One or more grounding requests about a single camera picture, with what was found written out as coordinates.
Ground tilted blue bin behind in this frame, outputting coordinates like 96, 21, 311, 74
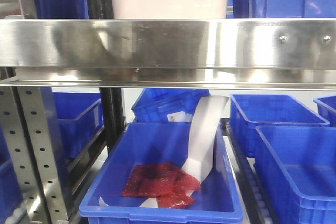
131, 88, 210, 123

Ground right rear blue bin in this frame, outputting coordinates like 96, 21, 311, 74
229, 94, 330, 158

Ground stainless steel shelf beam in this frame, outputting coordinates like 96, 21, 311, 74
1, 18, 335, 90

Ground right front blue bin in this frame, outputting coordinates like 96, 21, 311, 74
255, 126, 335, 223

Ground far right blue bin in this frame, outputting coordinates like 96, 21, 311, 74
313, 95, 336, 127

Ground far left lower blue bin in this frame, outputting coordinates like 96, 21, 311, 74
1, 130, 22, 223

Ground white paper strip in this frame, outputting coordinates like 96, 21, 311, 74
99, 96, 228, 207

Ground red mesh bags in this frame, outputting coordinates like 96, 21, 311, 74
121, 162, 201, 209

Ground perforated steel upright post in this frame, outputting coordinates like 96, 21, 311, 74
1, 0, 73, 223

